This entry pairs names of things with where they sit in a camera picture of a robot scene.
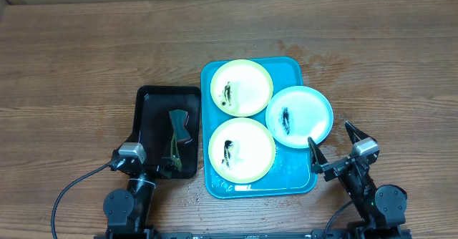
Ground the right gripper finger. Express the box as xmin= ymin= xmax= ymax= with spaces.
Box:
xmin=308 ymin=137 xmax=328 ymax=174
xmin=345 ymin=121 xmax=374 ymax=145

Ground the green and red sponge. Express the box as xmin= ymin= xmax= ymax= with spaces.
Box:
xmin=169 ymin=109 xmax=192 ymax=144

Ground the light blue plate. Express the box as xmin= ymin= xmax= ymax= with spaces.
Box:
xmin=265 ymin=86 xmax=333 ymax=149

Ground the yellow-green plate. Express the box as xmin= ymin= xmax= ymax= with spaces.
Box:
xmin=208 ymin=117 xmax=276 ymax=184
xmin=210 ymin=59 xmax=273 ymax=117

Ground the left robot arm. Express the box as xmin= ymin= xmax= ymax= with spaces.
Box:
xmin=103 ymin=135 xmax=182 ymax=238

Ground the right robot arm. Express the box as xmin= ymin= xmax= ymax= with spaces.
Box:
xmin=308 ymin=121 xmax=411 ymax=239

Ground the black plastic tray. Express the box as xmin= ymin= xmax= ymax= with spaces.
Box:
xmin=130 ymin=85 xmax=201 ymax=179

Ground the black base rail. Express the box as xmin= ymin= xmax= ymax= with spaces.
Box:
xmin=93 ymin=227 xmax=412 ymax=239

